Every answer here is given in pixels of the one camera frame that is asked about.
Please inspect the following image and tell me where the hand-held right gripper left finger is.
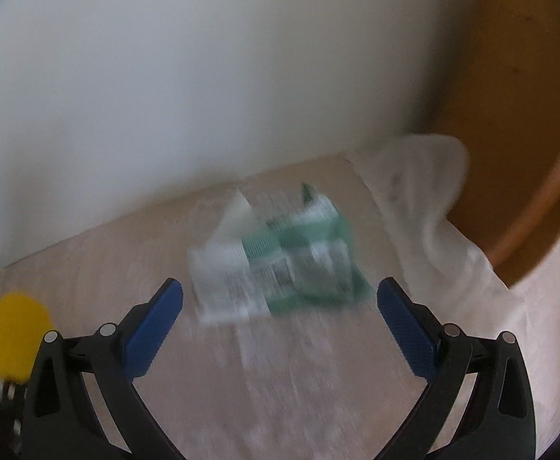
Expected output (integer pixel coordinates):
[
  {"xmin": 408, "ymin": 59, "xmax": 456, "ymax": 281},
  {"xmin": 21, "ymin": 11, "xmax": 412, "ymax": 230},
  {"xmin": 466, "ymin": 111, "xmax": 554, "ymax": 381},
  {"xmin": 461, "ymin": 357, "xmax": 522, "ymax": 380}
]
[{"xmin": 23, "ymin": 278, "xmax": 185, "ymax": 460}]

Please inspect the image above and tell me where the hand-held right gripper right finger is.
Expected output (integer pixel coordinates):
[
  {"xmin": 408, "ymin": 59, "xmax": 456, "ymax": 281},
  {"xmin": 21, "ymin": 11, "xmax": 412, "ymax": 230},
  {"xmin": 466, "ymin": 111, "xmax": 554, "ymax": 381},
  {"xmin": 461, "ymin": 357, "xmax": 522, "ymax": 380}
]
[{"xmin": 376, "ymin": 277, "xmax": 537, "ymax": 460}]

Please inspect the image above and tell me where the green white wrapper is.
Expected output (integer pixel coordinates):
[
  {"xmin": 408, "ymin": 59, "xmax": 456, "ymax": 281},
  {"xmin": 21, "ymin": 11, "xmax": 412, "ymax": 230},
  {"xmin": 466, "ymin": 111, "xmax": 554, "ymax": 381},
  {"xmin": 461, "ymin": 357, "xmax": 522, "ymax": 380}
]
[{"xmin": 188, "ymin": 182, "xmax": 377, "ymax": 329}]

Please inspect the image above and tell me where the white lace tablecloth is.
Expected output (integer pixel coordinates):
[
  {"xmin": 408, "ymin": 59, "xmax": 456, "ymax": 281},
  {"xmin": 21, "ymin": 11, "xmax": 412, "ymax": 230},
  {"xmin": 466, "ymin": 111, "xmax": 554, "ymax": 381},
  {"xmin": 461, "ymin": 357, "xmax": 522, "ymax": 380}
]
[{"xmin": 0, "ymin": 133, "xmax": 542, "ymax": 460}]

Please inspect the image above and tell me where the plain yellow object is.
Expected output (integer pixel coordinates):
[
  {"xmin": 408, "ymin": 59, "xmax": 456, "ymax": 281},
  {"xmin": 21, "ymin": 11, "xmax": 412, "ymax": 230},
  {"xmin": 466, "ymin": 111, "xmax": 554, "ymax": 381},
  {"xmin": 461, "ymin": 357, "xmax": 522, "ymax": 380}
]
[{"xmin": 0, "ymin": 294, "xmax": 53, "ymax": 385}]

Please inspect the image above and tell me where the bed with pink sheet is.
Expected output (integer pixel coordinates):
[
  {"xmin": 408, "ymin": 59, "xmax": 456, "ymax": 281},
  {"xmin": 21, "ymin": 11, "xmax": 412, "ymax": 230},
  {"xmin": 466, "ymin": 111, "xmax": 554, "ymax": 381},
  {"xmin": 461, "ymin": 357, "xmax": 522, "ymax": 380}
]
[{"xmin": 509, "ymin": 100, "xmax": 560, "ymax": 447}]

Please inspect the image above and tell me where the brown wooden headboard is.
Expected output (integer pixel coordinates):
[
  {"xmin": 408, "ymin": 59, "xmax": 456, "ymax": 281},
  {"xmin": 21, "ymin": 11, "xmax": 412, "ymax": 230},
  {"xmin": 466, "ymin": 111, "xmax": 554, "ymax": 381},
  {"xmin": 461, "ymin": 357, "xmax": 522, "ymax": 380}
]
[{"xmin": 445, "ymin": 0, "xmax": 560, "ymax": 289}]

